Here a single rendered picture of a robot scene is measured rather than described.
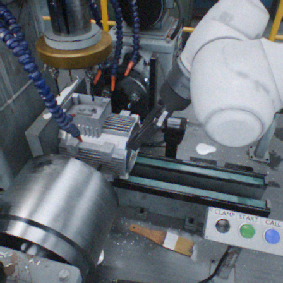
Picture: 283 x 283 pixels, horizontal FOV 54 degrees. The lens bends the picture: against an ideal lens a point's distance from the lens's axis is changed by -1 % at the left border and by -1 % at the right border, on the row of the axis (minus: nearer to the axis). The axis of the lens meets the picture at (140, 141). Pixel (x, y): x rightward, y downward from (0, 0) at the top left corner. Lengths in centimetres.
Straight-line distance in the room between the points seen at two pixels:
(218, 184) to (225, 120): 60
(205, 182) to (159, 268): 30
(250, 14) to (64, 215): 47
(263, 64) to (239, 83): 4
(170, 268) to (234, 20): 66
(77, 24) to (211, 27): 30
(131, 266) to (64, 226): 37
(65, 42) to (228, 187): 65
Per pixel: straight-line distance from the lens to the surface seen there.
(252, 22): 51
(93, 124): 76
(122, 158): 76
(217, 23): 51
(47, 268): 49
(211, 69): 40
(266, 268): 94
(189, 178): 94
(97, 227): 60
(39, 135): 74
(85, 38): 66
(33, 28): 92
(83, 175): 60
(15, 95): 85
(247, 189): 96
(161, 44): 113
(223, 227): 63
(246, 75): 38
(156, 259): 88
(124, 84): 97
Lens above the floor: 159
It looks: 42 degrees down
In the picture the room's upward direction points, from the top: straight up
